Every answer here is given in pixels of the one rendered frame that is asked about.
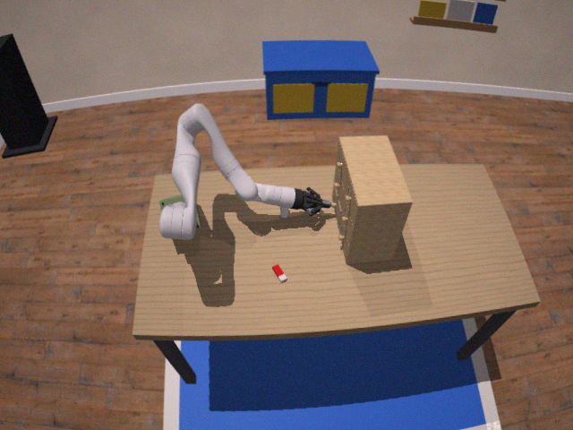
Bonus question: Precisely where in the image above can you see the wooden chest of drawers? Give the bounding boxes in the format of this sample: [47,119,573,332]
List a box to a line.
[338,135,413,264]

